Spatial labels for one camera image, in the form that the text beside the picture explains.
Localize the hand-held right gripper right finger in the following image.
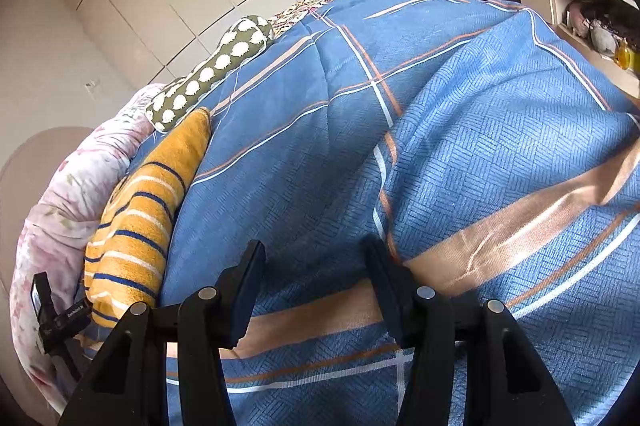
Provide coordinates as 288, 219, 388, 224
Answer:
361, 236, 576, 426

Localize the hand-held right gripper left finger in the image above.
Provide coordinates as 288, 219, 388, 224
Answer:
59, 240, 267, 426

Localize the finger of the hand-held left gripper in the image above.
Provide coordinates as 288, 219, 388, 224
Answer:
31, 272, 57, 337

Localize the yellow striped shirt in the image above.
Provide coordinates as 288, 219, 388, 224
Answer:
82, 106, 213, 329

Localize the pink floral quilt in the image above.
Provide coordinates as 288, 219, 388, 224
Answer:
10, 83, 166, 412

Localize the blue plaid blanket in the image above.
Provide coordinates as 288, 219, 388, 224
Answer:
75, 0, 640, 426

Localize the green dotted pillow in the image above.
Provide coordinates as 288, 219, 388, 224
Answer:
145, 14, 276, 133

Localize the brown patterned cloth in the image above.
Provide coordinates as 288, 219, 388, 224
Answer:
272, 0, 358, 39

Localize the grey pouch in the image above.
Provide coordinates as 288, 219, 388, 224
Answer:
590, 20, 618, 55

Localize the pink pouch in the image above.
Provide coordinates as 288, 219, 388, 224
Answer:
566, 0, 593, 38

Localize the yellow bottle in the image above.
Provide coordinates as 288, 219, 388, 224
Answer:
615, 38, 637, 70

